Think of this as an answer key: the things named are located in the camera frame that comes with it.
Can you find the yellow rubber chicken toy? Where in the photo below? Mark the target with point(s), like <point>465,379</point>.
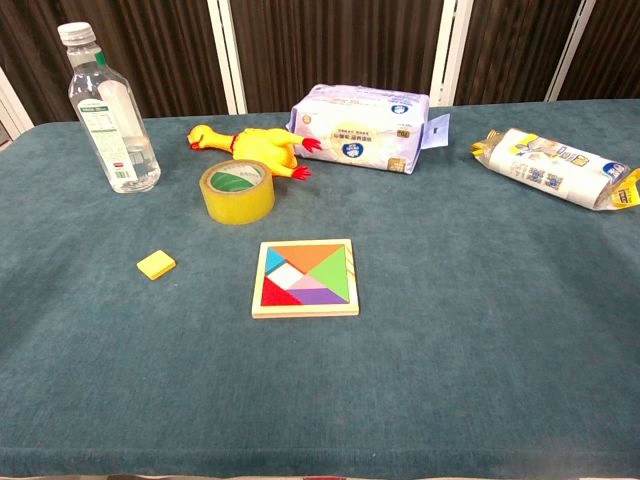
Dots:
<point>264,149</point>

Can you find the green triangle tangram piece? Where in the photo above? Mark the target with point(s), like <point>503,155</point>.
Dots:
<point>332,275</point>

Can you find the small yellow square block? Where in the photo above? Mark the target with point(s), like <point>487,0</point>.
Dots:
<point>156,264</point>

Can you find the white partition post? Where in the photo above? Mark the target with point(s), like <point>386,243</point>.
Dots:
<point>227,55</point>
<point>450,50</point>
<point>12,107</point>
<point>570,50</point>

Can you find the yellowish packing tape roll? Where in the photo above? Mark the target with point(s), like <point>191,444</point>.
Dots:
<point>239,200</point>

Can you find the white lavender tissue pack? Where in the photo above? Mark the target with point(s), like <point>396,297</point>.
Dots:
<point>357,131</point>

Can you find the purple parallelogram tangram piece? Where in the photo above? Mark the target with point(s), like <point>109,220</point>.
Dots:
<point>320,296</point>

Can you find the pink triangle tangram piece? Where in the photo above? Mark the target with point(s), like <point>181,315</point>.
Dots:
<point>308,284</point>

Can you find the clear plastic water bottle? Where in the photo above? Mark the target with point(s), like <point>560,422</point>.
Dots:
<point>113,125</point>

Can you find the red triangle tangram piece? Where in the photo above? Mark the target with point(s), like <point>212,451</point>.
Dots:
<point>272,296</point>

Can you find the teal table cloth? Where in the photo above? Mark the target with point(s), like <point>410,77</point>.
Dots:
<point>450,350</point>

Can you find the colourful tangram puzzle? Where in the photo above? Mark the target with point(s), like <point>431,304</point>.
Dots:
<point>306,311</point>

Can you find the white yellow wrapped roll pack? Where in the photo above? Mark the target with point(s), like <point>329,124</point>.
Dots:
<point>550,170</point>

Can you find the orange triangle tangram piece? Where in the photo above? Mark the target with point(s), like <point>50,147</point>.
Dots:
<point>307,256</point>

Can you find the blue triangle tangram piece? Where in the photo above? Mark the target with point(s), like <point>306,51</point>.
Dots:
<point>272,261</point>

